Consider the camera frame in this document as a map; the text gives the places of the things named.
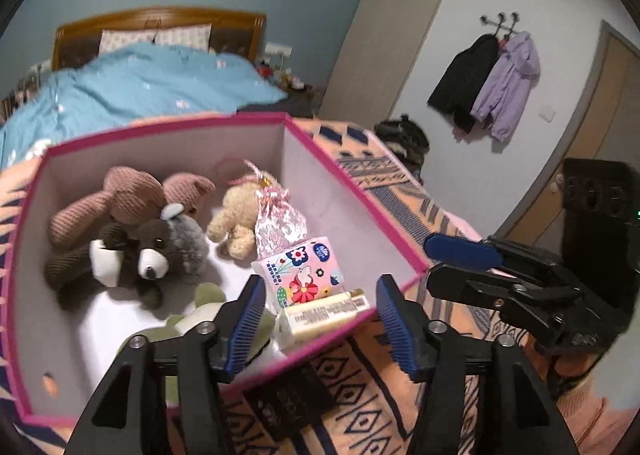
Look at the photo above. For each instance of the right patterned pillow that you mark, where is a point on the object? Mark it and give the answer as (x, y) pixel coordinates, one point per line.
(194, 37)

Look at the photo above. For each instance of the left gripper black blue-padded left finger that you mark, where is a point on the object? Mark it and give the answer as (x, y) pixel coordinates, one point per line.
(127, 413)

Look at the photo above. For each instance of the black Face tissue pack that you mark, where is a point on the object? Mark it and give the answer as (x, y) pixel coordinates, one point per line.
(289, 402)

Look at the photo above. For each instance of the left patterned pillow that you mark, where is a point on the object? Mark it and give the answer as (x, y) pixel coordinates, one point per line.
(112, 40)

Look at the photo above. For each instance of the white wall switch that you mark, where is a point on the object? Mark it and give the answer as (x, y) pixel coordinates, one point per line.
(547, 113)

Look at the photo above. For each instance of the patterned pillow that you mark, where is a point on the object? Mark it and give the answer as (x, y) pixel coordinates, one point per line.
(194, 37)
(112, 40)

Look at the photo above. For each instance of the pink knitted plush toy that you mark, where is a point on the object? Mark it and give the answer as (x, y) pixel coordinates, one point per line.
(130, 197)

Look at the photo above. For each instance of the black camera box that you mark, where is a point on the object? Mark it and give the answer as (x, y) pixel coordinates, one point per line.
(605, 225)

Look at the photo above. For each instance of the floral pink tissue pack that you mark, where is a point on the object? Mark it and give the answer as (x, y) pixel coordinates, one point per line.
(306, 272)

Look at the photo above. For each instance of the wooden door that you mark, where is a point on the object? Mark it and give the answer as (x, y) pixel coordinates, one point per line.
(604, 126)

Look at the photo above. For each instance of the green frog plush toy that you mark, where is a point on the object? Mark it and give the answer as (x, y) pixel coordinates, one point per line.
(257, 322)

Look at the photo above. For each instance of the lilac hooded jacket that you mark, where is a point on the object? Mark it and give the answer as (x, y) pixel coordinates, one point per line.
(504, 95)

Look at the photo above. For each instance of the black bag on floor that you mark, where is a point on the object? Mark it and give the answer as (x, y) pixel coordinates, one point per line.
(406, 140)

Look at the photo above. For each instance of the black wall coat hook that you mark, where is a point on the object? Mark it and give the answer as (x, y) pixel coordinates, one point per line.
(501, 24)

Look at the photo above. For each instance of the wooden bed headboard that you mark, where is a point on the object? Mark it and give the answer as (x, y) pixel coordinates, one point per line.
(238, 32)

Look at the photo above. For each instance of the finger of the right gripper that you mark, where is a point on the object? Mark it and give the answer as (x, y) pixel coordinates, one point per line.
(460, 252)
(484, 290)

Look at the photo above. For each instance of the black puffer jacket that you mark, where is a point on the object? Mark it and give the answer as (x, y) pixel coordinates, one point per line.
(457, 90)

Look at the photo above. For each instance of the pink storage box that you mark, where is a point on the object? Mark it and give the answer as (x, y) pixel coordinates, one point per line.
(104, 319)

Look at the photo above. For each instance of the pink sweater forearm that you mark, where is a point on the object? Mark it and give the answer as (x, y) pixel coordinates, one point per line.
(596, 425)

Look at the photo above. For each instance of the gold tissue pack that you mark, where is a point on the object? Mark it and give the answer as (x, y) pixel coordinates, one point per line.
(300, 324)

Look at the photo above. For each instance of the cream teddy bear plush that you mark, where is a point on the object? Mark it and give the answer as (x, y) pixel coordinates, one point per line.
(234, 224)

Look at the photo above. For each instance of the light blue floral duvet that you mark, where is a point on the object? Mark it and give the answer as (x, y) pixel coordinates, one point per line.
(136, 82)

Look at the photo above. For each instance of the pink brocade sachet pouch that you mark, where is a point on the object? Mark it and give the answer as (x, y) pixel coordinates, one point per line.
(279, 224)

